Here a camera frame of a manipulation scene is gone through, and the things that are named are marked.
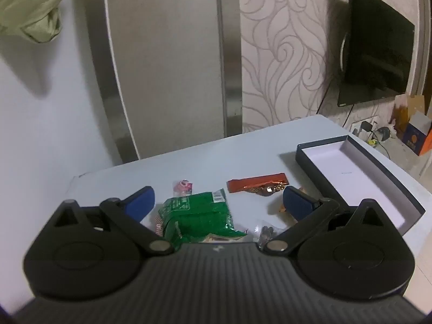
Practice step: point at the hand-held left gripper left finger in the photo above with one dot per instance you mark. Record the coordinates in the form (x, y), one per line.
(141, 204)

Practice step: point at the black charger plug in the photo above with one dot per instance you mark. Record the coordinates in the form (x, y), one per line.
(366, 126)

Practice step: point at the red foil stick sachet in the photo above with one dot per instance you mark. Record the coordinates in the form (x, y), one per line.
(253, 182)

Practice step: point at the small yellow green object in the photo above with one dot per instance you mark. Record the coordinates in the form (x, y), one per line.
(372, 141)

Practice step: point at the orange plastic bag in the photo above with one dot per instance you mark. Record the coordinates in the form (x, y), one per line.
(401, 114)

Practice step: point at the green cloth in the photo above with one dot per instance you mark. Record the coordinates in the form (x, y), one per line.
(30, 3)

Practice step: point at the blue and orange box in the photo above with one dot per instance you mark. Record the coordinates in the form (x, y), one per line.
(418, 135)

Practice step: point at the small pink candy packet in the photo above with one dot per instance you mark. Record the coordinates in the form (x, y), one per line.
(182, 187)

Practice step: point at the open tan cardboard box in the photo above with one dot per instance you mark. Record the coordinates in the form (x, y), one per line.
(416, 103)

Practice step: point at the white wall socket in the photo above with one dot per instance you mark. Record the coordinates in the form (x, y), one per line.
(356, 126)

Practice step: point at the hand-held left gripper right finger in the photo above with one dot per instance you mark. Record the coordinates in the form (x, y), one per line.
(297, 206)

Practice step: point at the black wall television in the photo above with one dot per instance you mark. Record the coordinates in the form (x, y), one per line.
(378, 40)

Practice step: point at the brown gold candy wrapper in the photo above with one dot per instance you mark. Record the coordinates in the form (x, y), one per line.
(270, 190)

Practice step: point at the small dark round device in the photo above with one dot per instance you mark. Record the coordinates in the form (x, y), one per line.
(383, 133)

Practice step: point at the clear packet of dark snacks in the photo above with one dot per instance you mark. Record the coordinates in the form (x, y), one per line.
(267, 233)

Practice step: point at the dark cardboard box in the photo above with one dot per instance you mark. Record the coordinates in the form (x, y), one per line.
(354, 172)

